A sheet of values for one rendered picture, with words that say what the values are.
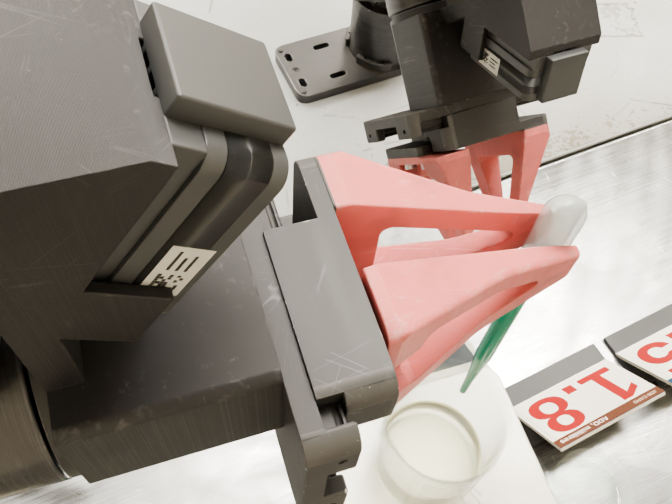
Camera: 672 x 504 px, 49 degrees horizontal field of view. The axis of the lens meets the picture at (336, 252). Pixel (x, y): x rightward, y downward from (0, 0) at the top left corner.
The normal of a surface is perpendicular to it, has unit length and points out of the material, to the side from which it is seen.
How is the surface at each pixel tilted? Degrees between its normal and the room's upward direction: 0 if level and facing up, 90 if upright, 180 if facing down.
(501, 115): 41
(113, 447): 90
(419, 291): 22
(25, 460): 69
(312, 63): 0
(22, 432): 50
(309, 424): 1
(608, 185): 0
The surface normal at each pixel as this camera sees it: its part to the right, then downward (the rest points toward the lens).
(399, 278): 0.40, -0.56
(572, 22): 0.38, 0.10
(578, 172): 0.05, -0.52
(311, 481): 0.31, 0.83
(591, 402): -0.26, -0.89
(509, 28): -0.89, 0.29
